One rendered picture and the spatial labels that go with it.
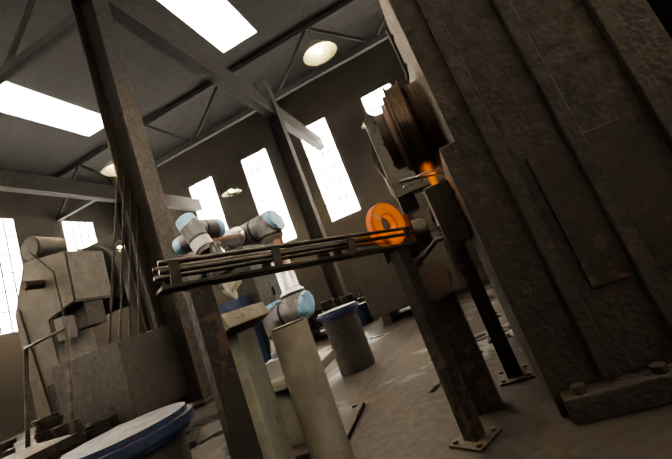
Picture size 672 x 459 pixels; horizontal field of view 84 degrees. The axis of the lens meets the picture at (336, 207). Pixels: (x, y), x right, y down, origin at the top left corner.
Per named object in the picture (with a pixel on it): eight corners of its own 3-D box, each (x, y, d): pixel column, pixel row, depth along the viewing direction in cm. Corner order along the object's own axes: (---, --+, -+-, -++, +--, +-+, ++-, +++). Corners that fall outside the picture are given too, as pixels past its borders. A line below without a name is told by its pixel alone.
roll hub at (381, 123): (384, 119, 159) (410, 174, 170) (381, 106, 185) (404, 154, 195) (373, 125, 161) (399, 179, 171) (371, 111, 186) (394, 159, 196)
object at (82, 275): (17, 459, 471) (-20, 247, 526) (99, 417, 589) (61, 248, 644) (108, 426, 446) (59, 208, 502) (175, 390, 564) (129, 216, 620)
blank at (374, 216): (404, 252, 124) (398, 255, 126) (408, 213, 132) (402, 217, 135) (368, 234, 118) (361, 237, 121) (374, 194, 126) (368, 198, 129)
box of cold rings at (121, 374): (170, 402, 455) (151, 332, 472) (230, 382, 428) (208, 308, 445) (67, 459, 339) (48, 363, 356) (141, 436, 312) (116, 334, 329)
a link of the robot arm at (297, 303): (296, 323, 178) (258, 220, 191) (321, 312, 173) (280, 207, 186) (282, 329, 167) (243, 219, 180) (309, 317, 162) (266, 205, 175)
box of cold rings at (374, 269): (462, 288, 462) (436, 229, 477) (468, 296, 382) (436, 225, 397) (384, 316, 481) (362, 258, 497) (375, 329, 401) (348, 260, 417)
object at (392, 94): (400, 91, 145) (443, 190, 162) (391, 75, 187) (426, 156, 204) (384, 99, 147) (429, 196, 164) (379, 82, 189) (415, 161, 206)
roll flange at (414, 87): (424, 78, 142) (466, 181, 159) (410, 65, 184) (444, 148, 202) (400, 91, 145) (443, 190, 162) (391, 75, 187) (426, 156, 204)
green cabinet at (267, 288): (249, 369, 471) (215, 257, 500) (275, 353, 537) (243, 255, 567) (281, 358, 459) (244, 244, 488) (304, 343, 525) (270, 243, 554)
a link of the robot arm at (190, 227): (198, 211, 141) (181, 211, 133) (214, 232, 138) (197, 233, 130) (186, 225, 143) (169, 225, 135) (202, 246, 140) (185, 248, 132)
